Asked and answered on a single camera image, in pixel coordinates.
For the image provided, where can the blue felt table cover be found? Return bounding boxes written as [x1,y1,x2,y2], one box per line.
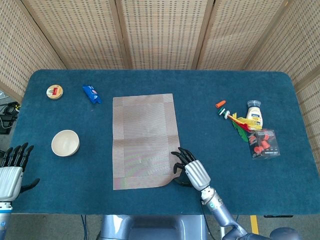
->
[0,69,320,216]

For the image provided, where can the black equipment with cables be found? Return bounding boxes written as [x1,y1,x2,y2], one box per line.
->
[0,101,22,135]

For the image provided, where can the white mayonnaise squeeze bottle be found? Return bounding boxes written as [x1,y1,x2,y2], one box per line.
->
[245,99,265,131]

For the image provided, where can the clear box with red items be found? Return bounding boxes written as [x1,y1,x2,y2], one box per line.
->
[247,128,281,161]

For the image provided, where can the blue-grey robot torso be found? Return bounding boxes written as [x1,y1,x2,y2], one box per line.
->
[96,214,208,240]

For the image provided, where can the blue snack packet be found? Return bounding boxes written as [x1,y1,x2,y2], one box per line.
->
[82,84,103,105]

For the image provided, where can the right silver-black robot hand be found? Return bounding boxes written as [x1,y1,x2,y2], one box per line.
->
[170,146,212,192]

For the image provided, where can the white round bowl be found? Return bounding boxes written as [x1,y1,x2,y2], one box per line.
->
[51,129,81,158]

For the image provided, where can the grey-brown woven placemat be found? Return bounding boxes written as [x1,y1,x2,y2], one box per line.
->
[112,93,182,191]

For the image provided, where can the woven bamboo folding screen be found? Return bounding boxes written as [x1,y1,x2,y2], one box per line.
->
[0,0,320,156]

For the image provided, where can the left silver-black robot hand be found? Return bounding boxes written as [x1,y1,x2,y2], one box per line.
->
[0,142,41,202]

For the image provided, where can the colourful feather shuttlecock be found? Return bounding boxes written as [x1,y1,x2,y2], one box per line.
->
[216,106,263,143]

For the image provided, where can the blue floor cable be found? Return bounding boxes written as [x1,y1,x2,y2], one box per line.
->
[80,214,88,240]

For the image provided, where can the round tin with red label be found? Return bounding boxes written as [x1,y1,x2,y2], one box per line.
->
[45,84,64,101]

